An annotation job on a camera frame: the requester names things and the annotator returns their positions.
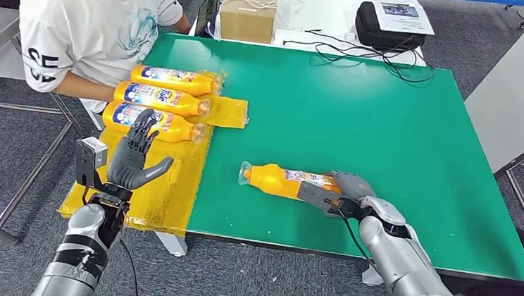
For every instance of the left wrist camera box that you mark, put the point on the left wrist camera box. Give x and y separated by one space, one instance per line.
91 150

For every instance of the black zip case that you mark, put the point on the black zip case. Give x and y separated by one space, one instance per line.
374 34

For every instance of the small white adapter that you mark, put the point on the small white adapter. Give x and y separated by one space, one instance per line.
350 36

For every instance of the white desk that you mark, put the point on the white desk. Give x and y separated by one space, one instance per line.
324 11

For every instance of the pale grey table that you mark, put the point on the pale grey table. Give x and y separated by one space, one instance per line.
519 92

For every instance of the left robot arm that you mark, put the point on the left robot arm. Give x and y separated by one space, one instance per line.
81 245

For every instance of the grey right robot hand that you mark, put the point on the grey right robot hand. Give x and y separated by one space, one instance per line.
354 188

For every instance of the brown cardboard box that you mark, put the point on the brown cardboard box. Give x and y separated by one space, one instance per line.
246 24

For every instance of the person's right forearm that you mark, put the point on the person's right forearm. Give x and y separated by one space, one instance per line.
84 88

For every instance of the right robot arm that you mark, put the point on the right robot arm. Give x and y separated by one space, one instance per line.
402 270

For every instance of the white table foot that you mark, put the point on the white table foot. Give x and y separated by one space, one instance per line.
171 245
372 276

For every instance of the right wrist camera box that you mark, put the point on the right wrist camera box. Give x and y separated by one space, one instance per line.
316 198

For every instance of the orange detergent bottle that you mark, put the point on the orange detergent bottle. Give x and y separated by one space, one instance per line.
178 87
162 106
174 133
269 180

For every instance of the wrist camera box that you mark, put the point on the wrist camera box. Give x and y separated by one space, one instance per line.
316 198
91 150

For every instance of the printed paper sheet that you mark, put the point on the printed paper sheet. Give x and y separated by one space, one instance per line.
403 22

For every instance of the green table mat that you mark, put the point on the green table mat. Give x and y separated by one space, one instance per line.
385 128

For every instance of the yellow taped sheet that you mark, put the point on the yellow taped sheet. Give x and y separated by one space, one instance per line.
170 182

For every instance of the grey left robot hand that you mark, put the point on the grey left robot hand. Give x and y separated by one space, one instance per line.
127 169

